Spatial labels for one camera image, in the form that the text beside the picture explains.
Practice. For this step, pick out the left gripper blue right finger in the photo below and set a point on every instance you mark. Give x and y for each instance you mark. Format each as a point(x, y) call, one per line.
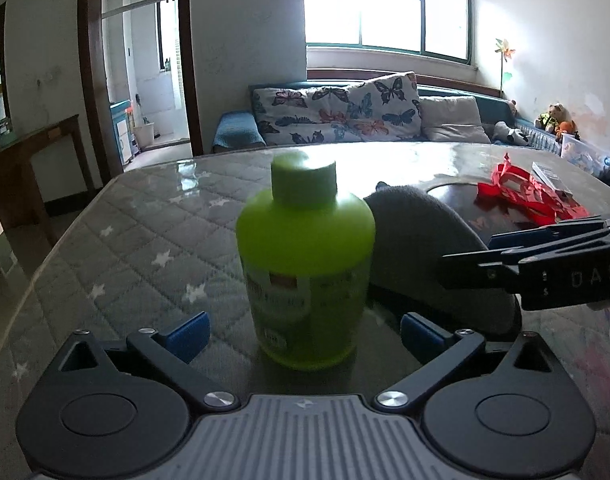
point(444, 356)

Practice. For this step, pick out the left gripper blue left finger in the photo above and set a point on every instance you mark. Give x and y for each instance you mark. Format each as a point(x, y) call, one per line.
point(166, 356)

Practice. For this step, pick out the grey microfibre cloth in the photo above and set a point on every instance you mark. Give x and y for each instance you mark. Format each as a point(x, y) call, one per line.
point(413, 231)

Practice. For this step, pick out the green foot wash bottle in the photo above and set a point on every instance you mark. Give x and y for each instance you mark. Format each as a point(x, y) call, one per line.
point(306, 249)

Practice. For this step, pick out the red paper cutting ribbon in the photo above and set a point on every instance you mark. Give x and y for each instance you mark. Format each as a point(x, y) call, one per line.
point(517, 188)

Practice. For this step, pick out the plush toys on sofa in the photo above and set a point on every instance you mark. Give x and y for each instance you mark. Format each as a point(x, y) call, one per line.
point(545, 133)

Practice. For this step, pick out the beige pillow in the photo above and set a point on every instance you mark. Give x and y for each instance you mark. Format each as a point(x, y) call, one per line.
point(452, 119)

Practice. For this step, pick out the dark wooden desk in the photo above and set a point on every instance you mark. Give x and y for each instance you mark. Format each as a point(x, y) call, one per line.
point(24, 216)

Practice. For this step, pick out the white bucket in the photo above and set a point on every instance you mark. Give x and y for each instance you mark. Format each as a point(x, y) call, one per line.
point(144, 135)

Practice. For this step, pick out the colourful pinwheel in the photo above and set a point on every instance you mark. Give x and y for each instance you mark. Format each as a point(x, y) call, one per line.
point(505, 52)

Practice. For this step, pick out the butterfly print cushion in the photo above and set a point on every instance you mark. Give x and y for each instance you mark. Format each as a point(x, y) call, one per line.
point(376, 110)

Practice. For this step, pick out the blue small cabinet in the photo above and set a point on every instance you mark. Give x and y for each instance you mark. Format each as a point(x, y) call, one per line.
point(121, 130)

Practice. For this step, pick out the blue sofa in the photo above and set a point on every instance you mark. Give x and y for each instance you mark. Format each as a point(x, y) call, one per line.
point(237, 130)

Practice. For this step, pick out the window with green frame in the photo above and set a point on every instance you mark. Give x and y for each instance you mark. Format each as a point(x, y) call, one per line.
point(434, 28)

